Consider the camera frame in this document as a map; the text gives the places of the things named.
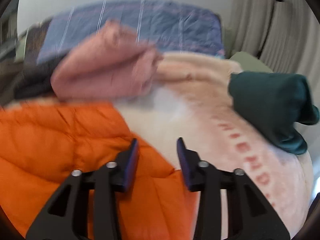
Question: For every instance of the pink fleece blanket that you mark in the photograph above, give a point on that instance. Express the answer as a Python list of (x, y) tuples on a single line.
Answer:
[(190, 100)]

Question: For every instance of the pink quilted garment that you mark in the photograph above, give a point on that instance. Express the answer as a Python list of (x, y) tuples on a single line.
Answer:
[(107, 65)]

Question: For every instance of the beige curtain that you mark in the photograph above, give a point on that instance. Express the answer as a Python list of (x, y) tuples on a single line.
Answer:
[(286, 33)]

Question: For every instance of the orange puffer jacket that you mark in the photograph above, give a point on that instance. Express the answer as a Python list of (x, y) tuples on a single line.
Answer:
[(42, 144)]

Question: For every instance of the dark green folded garment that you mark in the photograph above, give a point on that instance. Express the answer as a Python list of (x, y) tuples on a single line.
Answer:
[(273, 103)]

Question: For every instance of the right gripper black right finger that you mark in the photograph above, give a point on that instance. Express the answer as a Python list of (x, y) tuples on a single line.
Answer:
[(250, 214)]

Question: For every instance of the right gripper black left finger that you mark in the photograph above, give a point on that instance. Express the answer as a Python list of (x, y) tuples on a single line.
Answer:
[(65, 214)]

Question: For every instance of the blue plaid pillow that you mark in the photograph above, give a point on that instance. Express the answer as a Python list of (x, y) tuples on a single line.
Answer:
[(171, 26)]

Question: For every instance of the light green pillow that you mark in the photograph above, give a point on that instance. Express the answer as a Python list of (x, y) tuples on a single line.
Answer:
[(250, 63)]

